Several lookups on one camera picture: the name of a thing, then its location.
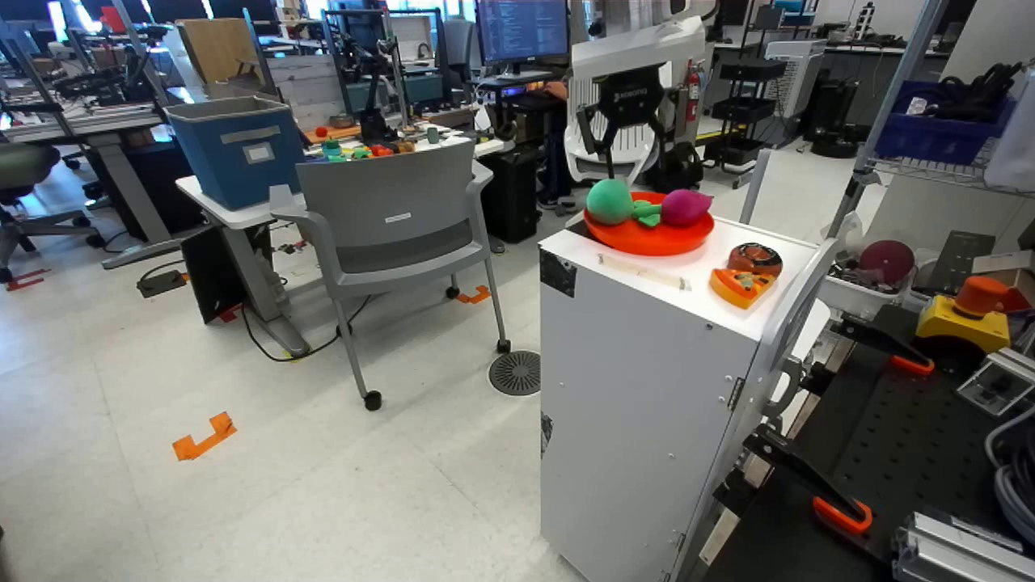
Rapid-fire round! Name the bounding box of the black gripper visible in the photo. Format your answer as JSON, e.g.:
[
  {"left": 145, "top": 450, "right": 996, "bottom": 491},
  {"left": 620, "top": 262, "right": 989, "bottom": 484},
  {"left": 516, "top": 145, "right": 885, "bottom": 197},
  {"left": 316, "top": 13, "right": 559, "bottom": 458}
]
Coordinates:
[{"left": 579, "top": 61, "right": 670, "bottom": 183}]

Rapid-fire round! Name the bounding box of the round green plushie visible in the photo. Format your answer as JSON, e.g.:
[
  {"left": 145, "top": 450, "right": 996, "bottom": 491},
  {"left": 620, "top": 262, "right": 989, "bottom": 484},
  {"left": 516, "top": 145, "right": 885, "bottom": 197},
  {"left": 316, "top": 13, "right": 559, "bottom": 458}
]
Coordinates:
[{"left": 582, "top": 175, "right": 639, "bottom": 227}]

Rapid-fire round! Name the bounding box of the magenta plushie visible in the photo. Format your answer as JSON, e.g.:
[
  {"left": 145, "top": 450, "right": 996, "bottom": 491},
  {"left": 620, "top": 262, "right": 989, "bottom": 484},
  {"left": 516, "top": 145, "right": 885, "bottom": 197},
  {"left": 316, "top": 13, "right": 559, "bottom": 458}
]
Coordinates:
[{"left": 656, "top": 186, "right": 714, "bottom": 228}]

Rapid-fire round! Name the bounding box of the orange plate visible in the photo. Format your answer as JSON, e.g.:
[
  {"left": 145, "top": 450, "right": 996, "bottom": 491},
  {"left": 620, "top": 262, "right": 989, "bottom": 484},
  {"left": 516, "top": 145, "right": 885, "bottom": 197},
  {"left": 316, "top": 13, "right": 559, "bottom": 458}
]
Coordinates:
[{"left": 579, "top": 186, "right": 719, "bottom": 260}]

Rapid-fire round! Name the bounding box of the black backpack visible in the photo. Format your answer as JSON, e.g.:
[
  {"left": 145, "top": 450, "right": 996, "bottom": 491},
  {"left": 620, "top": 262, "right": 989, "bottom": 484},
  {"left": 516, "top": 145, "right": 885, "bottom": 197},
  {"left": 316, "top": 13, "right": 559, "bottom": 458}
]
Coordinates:
[{"left": 639, "top": 136, "right": 705, "bottom": 197}]

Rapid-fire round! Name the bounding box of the small green plush leaf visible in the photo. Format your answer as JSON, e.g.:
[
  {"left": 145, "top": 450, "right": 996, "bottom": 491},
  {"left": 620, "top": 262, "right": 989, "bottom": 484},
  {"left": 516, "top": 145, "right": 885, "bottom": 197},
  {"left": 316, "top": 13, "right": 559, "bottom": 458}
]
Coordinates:
[{"left": 628, "top": 197, "right": 662, "bottom": 234}]

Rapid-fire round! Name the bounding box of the red fire extinguisher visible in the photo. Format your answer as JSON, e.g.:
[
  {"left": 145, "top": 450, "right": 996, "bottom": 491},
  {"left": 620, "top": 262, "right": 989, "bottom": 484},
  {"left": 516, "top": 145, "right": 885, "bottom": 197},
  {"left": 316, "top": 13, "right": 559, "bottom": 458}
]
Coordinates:
[{"left": 676, "top": 73, "right": 705, "bottom": 126}]

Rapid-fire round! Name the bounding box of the black equipment cart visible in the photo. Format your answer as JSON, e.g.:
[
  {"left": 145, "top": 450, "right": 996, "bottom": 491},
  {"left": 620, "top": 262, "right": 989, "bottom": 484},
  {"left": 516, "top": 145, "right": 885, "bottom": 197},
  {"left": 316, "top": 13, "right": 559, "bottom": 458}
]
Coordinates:
[{"left": 705, "top": 41, "right": 804, "bottom": 175}]

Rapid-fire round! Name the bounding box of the black computer tower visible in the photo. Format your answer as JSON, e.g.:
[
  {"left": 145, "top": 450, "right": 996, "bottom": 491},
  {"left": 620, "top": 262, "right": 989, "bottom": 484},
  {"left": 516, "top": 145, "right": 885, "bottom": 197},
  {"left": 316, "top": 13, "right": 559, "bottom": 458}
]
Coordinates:
[{"left": 480, "top": 142, "right": 545, "bottom": 246}]

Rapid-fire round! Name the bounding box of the computer monitor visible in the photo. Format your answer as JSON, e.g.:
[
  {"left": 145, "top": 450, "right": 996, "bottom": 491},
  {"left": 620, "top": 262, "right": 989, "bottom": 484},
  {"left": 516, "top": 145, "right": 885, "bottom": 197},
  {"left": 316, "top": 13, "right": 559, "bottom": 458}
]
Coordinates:
[{"left": 472, "top": 0, "right": 573, "bottom": 73}]

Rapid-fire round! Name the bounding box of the toy chocolate donut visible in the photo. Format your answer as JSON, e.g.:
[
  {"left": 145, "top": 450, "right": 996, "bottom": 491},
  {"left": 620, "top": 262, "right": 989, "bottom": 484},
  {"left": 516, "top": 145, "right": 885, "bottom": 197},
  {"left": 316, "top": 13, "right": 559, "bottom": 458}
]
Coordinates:
[{"left": 723, "top": 238, "right": 785, "bottom": 280}]

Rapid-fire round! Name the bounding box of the toy orange pizza slice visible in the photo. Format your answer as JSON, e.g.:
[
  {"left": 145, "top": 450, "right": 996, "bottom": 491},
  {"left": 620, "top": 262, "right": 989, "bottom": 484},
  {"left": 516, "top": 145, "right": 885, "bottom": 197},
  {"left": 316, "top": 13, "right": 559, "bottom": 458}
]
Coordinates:
[{"left": 705, "top": 266, "right": 783, "bottom": 315}]

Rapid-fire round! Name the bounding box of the grey plastic chair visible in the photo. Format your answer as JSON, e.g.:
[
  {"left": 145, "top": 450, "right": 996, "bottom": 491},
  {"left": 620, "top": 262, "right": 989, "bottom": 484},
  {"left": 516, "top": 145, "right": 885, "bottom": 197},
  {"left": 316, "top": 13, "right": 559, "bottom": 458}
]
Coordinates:
[{"left": 265, "top": 140, "right": 515, "bottom": 415}]

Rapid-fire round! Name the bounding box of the dark round floor base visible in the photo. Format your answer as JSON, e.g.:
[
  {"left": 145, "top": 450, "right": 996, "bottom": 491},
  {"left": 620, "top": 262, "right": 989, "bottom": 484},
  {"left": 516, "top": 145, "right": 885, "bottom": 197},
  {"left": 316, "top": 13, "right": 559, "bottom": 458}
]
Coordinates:
[{"left": 486, "top": 349, "right": 545, "bottom": 397}]

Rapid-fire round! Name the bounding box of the grey metal pole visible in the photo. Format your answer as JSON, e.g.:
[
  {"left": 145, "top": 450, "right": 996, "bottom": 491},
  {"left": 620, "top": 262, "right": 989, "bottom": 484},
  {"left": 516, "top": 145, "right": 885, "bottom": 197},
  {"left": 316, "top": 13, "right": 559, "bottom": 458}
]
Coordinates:
[{"left": 821, "top": 0, "right": 952, "bottom": 238}]

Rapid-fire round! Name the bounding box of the black stand on desk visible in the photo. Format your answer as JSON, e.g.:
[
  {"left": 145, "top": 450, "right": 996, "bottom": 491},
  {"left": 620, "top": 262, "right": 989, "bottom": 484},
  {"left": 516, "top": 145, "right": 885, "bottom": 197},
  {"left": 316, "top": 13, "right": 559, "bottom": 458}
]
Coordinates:
[{"left": 319, "top": 11, "right": 409, "bottom": 149}]

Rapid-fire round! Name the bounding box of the white toy kitchen cabinet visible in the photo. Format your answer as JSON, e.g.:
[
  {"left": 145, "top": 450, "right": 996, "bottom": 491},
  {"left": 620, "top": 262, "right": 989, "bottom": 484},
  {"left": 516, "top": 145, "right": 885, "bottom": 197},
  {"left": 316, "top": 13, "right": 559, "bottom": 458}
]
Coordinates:
[{"left": 534, "top": 208, "right": 845, "bottom": 582}]

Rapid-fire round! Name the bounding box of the dark round toy disc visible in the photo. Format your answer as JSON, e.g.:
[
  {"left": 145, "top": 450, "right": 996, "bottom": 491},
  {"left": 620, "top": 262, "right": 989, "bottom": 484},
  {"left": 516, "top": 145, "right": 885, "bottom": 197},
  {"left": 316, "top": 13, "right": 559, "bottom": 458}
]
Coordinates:
[{"left": 854, "top": 235, "right": 920, "bottom": 293}]

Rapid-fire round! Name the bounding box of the blue plastic crate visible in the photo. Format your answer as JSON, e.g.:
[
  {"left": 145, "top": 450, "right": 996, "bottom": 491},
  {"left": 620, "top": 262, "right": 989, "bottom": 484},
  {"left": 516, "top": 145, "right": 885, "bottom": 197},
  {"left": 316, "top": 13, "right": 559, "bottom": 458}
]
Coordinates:
[{"left": 874, "top": 73, "right": 1017, "bottom": 165}]

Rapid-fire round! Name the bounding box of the black orange clamp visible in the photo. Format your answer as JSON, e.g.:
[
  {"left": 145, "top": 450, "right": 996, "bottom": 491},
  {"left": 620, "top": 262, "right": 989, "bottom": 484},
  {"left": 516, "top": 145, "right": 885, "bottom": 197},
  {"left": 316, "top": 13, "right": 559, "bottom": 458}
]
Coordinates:
[
  {"left": 833, "top": 311, "right": 938, "bottom": 382},
  {"left": 742, "top": 425, "right": 877, "bottom": 543}
]

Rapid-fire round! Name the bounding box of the yellow emergency stop button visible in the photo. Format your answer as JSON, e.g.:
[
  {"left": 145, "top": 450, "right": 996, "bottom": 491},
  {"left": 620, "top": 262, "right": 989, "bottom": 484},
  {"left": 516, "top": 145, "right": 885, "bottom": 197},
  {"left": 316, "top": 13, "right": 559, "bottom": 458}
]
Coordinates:
[{"left": 914, "top": 274, "right": 1017, "bottom": 356}]

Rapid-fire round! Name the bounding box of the blue storage bin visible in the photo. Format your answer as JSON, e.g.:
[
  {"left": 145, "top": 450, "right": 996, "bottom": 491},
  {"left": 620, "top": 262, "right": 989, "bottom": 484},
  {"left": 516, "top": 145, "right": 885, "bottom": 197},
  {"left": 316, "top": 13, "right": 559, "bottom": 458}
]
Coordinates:
[{"left": 162, "top": 94, "right": 308, "bottom": 214}]

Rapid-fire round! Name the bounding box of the white desk with toys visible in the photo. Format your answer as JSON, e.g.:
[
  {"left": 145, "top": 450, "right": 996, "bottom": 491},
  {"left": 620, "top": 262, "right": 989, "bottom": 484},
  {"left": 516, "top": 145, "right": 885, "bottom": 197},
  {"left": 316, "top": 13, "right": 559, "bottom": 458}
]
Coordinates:
[{"left": 170, "top": 131, "right": 515, "bottom": 360}]

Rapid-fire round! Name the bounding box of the cardboard box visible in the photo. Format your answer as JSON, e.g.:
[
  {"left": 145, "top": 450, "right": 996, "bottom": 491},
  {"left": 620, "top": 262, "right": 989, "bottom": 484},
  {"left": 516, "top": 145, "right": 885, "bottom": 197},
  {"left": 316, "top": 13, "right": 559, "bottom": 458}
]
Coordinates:
[{"left": 175, "top": 17, "right": 269, "bottom": 103}]

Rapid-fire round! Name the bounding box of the black box under desk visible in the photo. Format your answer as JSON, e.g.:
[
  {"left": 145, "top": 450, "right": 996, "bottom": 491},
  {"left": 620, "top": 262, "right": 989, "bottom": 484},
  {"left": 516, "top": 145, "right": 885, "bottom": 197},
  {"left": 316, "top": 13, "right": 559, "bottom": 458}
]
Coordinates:
[{"left": 178, "top": 222, "right": 250, "bottom": 325}]

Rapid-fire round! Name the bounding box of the black floor power strip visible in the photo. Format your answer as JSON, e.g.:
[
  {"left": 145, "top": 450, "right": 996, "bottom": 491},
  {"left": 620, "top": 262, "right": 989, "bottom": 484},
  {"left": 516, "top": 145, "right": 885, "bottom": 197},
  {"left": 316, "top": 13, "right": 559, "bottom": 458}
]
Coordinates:
[{"left": 135, "top": 266, "right": 190, "bottom": 301}]

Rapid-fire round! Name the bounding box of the grey desk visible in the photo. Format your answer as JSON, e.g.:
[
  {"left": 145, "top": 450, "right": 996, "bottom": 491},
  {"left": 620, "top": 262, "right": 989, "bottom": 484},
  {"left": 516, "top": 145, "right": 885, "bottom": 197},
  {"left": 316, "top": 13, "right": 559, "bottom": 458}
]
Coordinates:
[{"left": 0, "top": 101, "right": 207, "bottom": 272}]

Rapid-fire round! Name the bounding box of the black office chair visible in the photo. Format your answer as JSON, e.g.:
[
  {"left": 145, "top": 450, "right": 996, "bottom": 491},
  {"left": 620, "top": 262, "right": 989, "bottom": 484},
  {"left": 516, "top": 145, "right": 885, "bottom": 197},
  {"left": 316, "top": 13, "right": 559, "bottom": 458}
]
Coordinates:
[{"left": 0, "top": 140, "right": 110, "bottom": 287}]

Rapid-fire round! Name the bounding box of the grey metal bracket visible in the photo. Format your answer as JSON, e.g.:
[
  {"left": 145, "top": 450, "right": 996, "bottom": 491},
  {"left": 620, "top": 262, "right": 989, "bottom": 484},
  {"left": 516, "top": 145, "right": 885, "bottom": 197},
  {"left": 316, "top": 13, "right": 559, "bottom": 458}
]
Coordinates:
[{"left": 932, "top": 227, "right": 999, "bottom": 293}]

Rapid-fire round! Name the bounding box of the black cable coil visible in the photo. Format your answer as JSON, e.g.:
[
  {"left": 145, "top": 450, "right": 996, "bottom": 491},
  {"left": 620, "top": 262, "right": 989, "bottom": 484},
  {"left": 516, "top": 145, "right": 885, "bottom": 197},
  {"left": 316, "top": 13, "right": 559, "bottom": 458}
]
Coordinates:
[{"left": 983, "top": 404, "right": 1035, "bottom": 543}]

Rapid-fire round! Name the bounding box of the orange floor bracket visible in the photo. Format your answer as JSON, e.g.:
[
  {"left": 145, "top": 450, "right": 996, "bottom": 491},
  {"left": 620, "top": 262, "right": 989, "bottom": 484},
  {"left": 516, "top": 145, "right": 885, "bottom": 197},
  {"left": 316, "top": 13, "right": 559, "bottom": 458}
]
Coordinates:
[{"left": 167, "top": 406, "right": 238, "bottom": 467}]

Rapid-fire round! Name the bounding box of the aluminium extrusion rail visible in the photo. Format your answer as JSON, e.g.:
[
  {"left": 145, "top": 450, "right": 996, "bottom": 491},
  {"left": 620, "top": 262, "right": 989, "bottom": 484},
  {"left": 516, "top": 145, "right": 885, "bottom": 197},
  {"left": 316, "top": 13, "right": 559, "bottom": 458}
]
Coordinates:
[{"left": 890, "top": 512, "right": 1035, "bottom": 582}]

